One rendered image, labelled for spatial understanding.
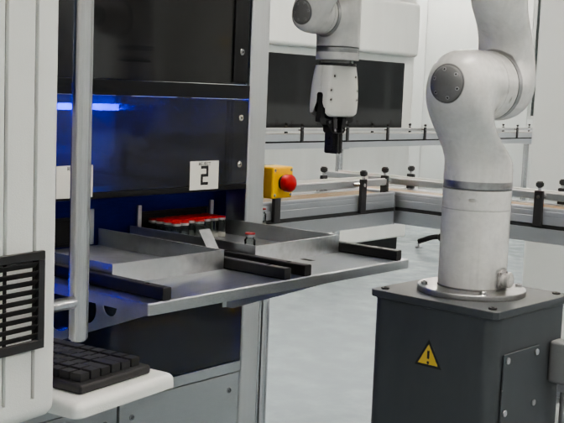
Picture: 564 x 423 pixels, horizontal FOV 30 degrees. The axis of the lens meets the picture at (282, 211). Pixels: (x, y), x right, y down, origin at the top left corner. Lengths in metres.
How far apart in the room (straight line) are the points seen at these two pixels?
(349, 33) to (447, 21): 9.27
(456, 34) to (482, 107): 9.45
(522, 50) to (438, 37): 9.45
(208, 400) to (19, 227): 1.16
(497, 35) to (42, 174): 0.93
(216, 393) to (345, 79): 0.75
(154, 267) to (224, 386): 0.64
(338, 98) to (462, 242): 0.39
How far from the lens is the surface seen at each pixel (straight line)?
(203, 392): 2.30
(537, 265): 3.46
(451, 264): 1.85
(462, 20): 11.20
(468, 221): 1.83
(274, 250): 1.98
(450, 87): 1.77
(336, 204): 2.74
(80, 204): 1.31
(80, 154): 1.31
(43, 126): 1.24
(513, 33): 1.88
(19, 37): 1.22
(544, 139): 3.43
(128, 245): 2.06
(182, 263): 1.81
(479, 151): 1.81
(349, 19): 2.03
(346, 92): 2.05
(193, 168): 2.18
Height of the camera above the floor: 1.20
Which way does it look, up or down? 7 degrees down
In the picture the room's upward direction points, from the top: 2 degrees clockwise
